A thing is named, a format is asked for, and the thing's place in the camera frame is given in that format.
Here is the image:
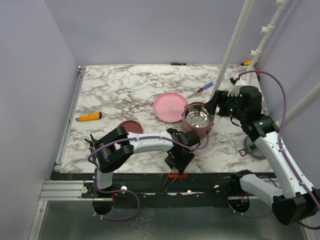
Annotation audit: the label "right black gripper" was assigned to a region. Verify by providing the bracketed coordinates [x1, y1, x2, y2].
[204, 89, 248, 121]

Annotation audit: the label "pink food tongs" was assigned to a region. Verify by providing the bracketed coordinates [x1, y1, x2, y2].
[161, 167, 180, 192]

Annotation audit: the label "dark pink round lid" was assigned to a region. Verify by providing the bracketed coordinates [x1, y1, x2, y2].
[118, 120, 144, 134]

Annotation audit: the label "black pliers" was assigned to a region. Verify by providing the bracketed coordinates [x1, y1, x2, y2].
[84, 134, 97, 153]

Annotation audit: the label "red sausage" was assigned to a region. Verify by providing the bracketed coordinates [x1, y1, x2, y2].
[167, 173, 188, 180]

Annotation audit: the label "white pipe frame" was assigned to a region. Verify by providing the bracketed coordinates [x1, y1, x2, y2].
[209, 0, 320, 130]

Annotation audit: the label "aluminium table edge rail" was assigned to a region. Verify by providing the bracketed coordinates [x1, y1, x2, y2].
[53, 65, 86, 172]

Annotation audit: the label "red blue screwdriver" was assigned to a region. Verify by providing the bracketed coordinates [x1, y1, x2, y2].
[187, 81, 214, 99]

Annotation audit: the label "pink steel lunch pot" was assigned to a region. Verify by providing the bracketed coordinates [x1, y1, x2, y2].
[181, 102, 215, 134]

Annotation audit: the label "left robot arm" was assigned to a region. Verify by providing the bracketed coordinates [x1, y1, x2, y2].
[90, 126, 201, 198]

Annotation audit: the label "green black screwdriver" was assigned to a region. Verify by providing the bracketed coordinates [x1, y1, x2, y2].
[171, 62, 187, 66]

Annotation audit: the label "yellow utility knife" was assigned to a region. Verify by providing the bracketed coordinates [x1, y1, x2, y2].
[75, 112, 102, 122]

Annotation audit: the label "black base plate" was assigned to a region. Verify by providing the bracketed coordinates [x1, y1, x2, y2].
[49, 171, 261, 208]

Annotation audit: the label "transparent grey pot lid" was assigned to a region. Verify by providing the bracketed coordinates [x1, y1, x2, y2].
[238, 136, 266, 160]

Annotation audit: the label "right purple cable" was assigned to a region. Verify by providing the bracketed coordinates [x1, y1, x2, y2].
[229, 69, 320, 230]

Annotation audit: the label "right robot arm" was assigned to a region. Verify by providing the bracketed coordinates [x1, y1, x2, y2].
[204, 86, 320, 226]

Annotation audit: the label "pink food plate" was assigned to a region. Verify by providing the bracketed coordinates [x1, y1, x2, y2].
[153, 92, 188, 123]

